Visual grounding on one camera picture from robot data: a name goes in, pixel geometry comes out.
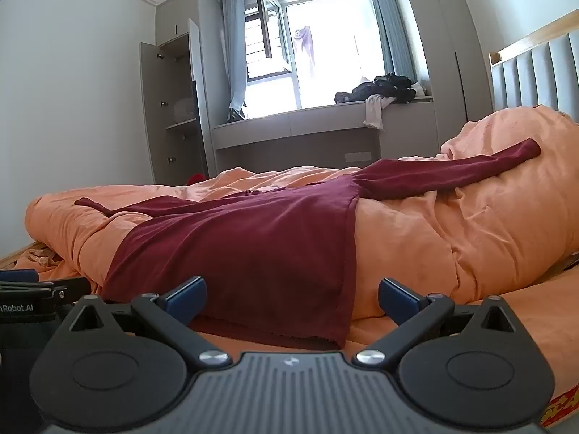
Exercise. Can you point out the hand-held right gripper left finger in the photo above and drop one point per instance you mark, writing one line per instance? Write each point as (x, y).
(186, 299)

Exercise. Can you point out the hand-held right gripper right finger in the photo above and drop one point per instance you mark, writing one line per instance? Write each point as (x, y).
(399, 300)

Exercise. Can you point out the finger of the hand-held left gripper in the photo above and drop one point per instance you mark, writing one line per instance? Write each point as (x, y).
(54, 290)

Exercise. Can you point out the maroon long-sleeved shirt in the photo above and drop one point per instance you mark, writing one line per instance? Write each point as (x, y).
(249, 257)

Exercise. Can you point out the pile of dark clothes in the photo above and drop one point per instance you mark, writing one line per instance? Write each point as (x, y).
(384, 87)

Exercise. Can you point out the orange duvet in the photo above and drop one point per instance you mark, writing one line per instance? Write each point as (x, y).
(452, 235)

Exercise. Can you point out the red item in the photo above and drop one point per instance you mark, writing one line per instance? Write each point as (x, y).
(196, 179)

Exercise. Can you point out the orange bed sheet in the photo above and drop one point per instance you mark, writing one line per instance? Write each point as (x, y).
(536, 314)

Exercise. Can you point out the grey window bench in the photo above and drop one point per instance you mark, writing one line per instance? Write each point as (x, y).
(316, 133)

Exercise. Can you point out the white garment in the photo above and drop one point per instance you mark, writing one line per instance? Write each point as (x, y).
(375, 110)

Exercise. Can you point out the small dark item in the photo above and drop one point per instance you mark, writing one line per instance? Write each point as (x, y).
(236, 114)

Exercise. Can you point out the open grey wardrobe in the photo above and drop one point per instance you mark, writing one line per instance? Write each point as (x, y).
(176, 99)

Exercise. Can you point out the narrow grey-blue curtain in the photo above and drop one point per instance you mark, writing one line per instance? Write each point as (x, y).
(235, 54)

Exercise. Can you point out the tall grey closet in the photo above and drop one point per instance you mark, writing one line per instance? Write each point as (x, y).
(448, 54)

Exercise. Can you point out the window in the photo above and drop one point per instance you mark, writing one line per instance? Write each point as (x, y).
(330, 49)

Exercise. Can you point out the purple hanging garment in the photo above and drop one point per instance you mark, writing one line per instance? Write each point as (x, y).
(306, 43)

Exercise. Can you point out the wide grey-blue curtain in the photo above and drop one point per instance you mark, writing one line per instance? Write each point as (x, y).
(391, 22)

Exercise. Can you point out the white wall socket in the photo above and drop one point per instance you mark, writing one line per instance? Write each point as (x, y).
(358, 157)

